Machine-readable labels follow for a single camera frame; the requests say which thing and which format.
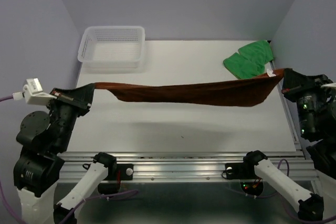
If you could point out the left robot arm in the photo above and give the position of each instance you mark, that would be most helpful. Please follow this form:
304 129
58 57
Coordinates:
43 136

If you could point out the white plastic perforated basket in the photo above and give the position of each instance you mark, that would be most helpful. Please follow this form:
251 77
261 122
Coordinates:
112 47

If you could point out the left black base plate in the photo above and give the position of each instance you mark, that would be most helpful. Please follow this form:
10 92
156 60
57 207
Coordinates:
122 172

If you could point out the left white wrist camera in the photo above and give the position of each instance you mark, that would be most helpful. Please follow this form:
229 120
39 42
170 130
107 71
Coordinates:
33 93

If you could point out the brown towel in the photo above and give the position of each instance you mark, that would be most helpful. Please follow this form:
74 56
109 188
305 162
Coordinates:
242 93

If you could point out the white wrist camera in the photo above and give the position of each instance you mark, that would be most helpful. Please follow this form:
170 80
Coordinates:
33 93
329 85

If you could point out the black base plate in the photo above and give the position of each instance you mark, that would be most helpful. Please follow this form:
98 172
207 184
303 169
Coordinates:
122 172
237 171

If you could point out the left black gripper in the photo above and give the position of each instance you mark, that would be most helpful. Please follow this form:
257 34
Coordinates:
83 95

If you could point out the aluminium rail frame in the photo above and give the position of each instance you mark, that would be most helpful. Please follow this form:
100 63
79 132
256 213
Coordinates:
178 142

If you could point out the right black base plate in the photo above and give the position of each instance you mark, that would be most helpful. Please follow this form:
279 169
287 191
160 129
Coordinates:
237 171

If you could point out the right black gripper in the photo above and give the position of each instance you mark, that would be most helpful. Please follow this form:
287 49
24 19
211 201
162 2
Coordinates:
294 82

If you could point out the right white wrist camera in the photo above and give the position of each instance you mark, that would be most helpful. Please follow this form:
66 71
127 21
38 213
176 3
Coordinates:
329 85

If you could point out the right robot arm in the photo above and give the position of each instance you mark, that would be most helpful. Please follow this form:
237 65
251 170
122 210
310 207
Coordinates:
306 184

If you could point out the green towel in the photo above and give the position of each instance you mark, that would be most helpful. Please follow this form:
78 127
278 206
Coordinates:
250 60

